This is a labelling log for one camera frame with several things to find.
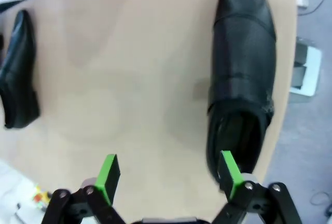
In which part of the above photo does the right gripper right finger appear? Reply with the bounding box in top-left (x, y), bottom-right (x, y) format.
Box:
top-left (211, 150), bottom-right (303, 224)

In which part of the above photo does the pale ribbed bench top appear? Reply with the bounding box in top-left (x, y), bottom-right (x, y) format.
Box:
top-left (0, 158), bottom-right (55, 224)

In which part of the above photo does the white floor box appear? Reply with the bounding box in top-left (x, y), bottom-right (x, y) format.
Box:
top-left (289, 37), bottom-right (323, 96)

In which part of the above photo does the black strap dress shoe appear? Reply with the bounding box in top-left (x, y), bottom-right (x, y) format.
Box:
top-left (0, 9), bottom-right (42, 129)
top-left (206, 0), bottom-right (278, 183)

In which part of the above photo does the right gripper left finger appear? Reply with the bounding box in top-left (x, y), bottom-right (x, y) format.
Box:
top-left (44, 153), bottom-right (130, 224)

